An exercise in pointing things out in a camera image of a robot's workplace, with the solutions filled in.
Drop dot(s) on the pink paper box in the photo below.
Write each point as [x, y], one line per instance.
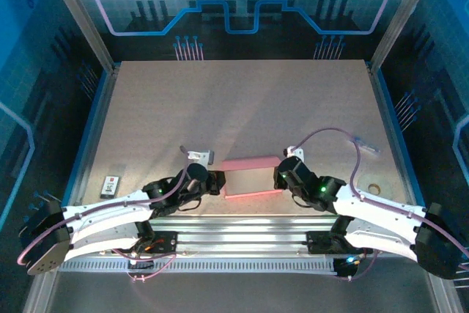
[249, 179]

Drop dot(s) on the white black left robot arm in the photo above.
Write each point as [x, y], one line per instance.
[110, 217]

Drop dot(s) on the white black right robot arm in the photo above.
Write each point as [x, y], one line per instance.
[381, 214]

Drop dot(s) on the clear tape roll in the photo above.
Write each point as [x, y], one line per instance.
[373, 188]

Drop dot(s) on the blue clear plastic packet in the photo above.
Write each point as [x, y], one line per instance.
[364, 144]

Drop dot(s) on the small black white card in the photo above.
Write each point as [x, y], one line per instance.
[111, 186]

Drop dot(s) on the black electronics module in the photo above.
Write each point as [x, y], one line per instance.
[346, 267]

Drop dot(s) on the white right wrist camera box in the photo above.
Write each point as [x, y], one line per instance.
[297, 152]

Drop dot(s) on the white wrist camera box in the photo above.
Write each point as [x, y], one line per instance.
[297, 152]
[199, 154]

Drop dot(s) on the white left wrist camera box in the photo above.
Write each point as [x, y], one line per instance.
[199, 154]

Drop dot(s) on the aluminium extrusion rail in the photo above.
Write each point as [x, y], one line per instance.
[238, 232]

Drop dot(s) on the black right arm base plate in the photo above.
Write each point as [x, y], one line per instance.
[318, 241]

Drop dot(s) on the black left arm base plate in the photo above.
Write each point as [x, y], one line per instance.
[165, 241]

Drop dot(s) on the aluminium blue side rail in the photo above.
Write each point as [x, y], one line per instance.
[388, 115]
[97, 122]

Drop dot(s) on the aluminium frame post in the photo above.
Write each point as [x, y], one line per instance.
[78, 16]
[403, 16]

